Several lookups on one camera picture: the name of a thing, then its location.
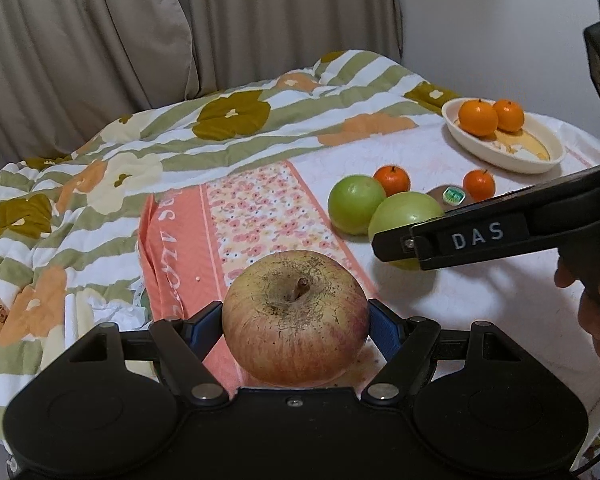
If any red yellow apple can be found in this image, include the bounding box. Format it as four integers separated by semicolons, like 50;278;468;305
222;250;370;388

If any cream yellow bowl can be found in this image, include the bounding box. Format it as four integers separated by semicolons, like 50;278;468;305
441;98;566;174

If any brown kiwi with sticker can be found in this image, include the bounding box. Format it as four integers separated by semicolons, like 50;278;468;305
427;184;475;211

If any green striped floral duvet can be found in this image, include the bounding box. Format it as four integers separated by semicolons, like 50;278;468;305
0;50;452;439

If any large orange right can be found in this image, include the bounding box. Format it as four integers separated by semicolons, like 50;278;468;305
493;100;526;133

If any beige curtain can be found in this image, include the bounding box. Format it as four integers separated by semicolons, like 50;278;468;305
0;0;402;164

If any small mandarin orange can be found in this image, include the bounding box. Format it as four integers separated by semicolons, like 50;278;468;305
463;169;496;202
373;165;411;196

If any large orange left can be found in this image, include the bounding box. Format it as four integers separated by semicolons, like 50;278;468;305
458;100;498;138

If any person right hand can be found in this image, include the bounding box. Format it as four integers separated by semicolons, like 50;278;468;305
552;257;600;376

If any green apple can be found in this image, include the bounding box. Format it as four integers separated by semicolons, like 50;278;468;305
327;174;387;235
368;192;444;242

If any large orange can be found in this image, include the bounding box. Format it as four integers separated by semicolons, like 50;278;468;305
493;100;526;133
458;100;498;138

